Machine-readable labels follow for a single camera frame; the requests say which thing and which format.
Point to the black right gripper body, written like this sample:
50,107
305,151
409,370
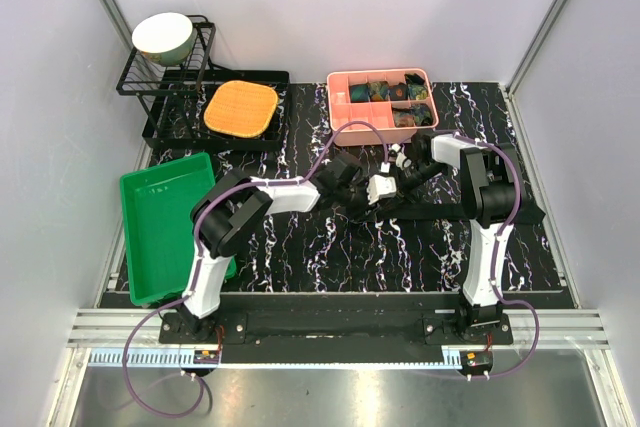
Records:
417,175

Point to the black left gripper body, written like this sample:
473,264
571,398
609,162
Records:
353,199

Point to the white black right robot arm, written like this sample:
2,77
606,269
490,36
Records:
491,194

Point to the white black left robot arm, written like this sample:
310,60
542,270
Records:
225,219

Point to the rolled colourful large tie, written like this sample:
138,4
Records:
412,115

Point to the pink divided organizer box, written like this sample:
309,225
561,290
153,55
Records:
370,123

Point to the rolled black green tie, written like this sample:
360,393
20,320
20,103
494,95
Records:
417,86

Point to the rolled orange dark tie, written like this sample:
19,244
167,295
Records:
398,92

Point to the black marbled table mat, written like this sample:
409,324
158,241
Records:
325,252

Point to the rolled green patterned tie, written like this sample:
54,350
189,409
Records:
378,91

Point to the rolled dark teal tie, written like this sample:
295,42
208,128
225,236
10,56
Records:
359,93

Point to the orange woven square mat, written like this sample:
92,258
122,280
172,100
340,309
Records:
241,109

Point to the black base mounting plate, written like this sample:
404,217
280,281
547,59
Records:
429,318

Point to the green plastic tray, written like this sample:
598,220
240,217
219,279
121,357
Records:
156,206

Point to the white green ceramic bowl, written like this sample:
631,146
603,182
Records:
166,39

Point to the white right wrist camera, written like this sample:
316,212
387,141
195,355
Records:
400,157

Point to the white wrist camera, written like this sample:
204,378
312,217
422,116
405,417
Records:
380,187
400,157

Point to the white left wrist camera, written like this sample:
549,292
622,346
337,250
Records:
380,187

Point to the black wire dish rack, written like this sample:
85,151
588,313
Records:
174,98

